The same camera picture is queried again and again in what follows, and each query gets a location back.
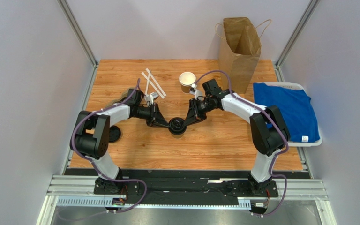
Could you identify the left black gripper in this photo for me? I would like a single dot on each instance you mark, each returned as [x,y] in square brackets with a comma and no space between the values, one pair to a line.
[156,119]

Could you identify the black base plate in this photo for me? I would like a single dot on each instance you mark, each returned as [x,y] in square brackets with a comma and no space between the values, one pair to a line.
[179,187]

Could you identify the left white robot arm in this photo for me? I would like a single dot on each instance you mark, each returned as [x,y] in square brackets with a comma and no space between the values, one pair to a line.
[91,135]

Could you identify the aluminium rail frame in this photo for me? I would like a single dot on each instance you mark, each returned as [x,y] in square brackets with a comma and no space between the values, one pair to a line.
[301,201]

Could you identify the cardboard cup carrier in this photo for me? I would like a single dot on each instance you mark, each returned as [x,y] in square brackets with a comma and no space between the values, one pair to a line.
[120,96]

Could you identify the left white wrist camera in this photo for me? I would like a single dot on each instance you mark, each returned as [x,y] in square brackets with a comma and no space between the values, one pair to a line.
[149,98]

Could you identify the white plastic basket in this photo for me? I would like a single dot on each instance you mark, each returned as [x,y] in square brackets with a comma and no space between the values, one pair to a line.
[295,86]

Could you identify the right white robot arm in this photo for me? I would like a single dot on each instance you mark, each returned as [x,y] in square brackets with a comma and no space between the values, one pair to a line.
[269,131]

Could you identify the brown paper bag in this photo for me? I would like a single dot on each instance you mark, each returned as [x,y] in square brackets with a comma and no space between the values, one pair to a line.
[239,51]

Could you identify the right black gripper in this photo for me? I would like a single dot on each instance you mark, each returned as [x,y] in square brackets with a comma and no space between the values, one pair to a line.
[193,109]

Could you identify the blue cloth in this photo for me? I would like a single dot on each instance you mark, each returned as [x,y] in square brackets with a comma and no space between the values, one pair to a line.
[296,109]

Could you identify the kraft paper cup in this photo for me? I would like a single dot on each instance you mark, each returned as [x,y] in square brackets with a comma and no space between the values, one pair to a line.
[186,79]
[177,136]

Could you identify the black coffee cup lid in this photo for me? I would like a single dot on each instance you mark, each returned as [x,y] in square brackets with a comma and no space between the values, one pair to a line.
[176,126]

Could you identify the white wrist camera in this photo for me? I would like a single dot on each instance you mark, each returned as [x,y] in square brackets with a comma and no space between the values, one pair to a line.
[149,98]
[198,95]

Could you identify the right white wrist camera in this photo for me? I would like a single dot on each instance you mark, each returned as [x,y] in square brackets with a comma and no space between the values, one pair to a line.
[198,95]

